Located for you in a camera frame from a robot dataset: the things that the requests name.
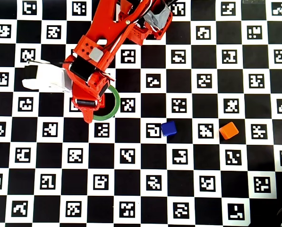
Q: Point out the red gripper black motor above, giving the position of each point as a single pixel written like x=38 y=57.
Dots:
x=86 y=103

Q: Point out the blue cube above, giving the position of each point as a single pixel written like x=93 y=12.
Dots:
x=169 y=128

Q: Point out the orange cube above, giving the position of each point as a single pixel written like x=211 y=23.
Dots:
x=229 y=130

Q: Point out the red robot arm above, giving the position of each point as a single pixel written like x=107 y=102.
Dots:
x=103 y=28

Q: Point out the grey square pad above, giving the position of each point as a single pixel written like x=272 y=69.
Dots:
x=96 y=55

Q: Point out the black white marker checkerboard mat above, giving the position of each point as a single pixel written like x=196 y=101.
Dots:
x=155 y=156

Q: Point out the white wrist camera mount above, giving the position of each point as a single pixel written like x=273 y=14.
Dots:
x=48 y=78

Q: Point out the grey duct tape wad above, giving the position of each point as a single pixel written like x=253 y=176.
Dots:
x=157 y=16

